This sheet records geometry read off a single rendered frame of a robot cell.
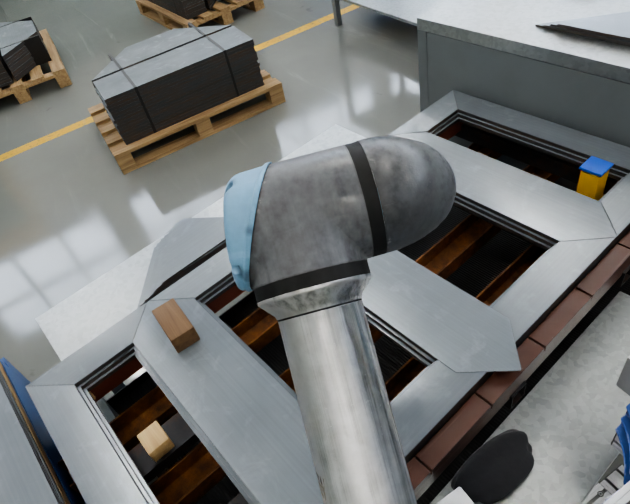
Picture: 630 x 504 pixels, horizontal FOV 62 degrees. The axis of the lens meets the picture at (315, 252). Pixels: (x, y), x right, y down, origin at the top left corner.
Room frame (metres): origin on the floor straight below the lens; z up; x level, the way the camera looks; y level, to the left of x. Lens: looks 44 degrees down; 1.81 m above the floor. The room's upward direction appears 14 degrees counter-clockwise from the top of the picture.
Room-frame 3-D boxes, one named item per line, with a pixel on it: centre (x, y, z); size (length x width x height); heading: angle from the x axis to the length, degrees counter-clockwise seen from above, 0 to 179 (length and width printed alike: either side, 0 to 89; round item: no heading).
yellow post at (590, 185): (1.01, -0.76, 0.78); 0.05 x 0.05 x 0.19; 31
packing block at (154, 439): (0.60, 0.43, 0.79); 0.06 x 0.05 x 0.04; 31
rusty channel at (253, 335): (1.04, -0.02, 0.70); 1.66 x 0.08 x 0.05; 121
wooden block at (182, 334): (0.84, 0.36, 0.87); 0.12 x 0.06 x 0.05; 26
